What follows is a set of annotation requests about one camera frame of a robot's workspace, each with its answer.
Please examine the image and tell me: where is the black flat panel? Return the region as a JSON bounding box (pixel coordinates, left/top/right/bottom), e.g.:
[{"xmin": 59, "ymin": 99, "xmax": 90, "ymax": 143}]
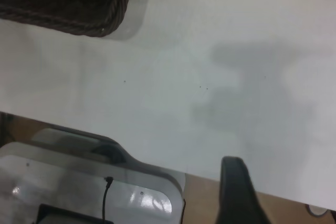
[{"xmin": 36, "ymin": 204, "xmax": 114, "ymax": 224}]

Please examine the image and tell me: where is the white grey robot base housing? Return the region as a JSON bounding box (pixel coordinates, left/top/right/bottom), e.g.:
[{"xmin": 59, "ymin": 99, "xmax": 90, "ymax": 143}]
[{"xmin": 0, "ymin": 126, "xmax": 186, "ymax": 224}]

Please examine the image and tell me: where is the thin black cable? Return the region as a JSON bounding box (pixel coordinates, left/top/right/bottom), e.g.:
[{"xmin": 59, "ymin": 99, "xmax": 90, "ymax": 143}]
[{"xmin": 180, "ymin": 198, "xmax": 187, "ymax": 222}]

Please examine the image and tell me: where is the black plugged cable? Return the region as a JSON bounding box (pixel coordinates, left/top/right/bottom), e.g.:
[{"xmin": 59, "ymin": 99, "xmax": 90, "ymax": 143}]
[{"xmin": 101, "ymin": 176, "xmax": 114, "ymax": 221}]

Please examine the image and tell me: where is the round grey foot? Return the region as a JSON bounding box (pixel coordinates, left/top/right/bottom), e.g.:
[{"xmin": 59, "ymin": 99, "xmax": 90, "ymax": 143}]
[{"xmin": 306, "ymin": 204, "xmax": 329, "ymax": 218}]

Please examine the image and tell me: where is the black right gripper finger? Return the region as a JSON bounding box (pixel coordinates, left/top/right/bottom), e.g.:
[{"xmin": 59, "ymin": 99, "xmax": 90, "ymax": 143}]
[{"xmin": 215, "ymin": 156, "xmax": 272, "ymax": 224}]

